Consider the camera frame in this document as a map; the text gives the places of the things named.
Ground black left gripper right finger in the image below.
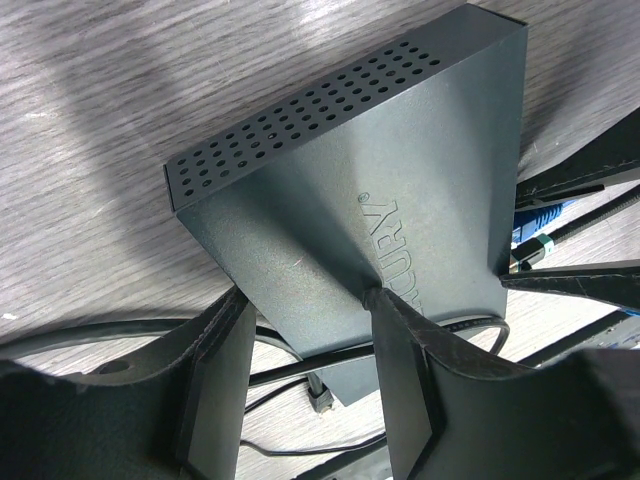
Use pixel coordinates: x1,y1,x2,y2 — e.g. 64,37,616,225
364,288,639,479

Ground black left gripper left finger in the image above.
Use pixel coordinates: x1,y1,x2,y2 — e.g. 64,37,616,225
1,289,256,479

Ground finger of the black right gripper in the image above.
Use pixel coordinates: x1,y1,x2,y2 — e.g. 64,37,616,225
500,262,639,313
515,111,639,205

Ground black ethernet cable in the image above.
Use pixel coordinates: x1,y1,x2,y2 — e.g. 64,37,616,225
0,309,511,416
509,184,640,274

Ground black network switch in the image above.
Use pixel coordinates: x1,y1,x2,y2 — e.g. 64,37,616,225
163,4,530,407

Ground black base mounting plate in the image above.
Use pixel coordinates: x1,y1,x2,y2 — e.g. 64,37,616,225
296,310,639,480

